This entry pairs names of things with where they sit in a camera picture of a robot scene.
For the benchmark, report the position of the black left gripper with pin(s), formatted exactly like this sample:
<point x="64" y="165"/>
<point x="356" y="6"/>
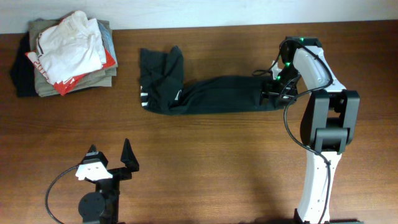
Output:
<point x="130" y="160"/>

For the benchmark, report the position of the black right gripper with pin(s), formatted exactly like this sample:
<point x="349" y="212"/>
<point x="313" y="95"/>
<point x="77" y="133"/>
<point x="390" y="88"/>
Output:
<point x="267" y="87"/>

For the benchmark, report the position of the dark green t-shirt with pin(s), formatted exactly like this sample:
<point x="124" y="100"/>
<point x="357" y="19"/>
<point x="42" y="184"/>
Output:
<point x="163" y="90"/>

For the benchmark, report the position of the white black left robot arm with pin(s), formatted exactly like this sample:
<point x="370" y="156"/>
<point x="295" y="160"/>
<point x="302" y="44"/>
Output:
<point x="102" y="205"/>

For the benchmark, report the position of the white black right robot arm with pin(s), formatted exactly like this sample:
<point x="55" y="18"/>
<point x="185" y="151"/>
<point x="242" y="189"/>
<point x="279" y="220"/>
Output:
<point x="328" y="123"/>

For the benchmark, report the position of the olive grey folded garment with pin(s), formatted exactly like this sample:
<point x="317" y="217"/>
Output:
<point x="42" y="87"/>

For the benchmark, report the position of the blue denim folded garment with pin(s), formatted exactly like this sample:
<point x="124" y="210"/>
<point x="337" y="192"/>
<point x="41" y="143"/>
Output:
<point x="107" y="38"/>

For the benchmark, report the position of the black folded garment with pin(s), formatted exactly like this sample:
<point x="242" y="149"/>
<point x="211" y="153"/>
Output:
<point x="22" y="70"/>

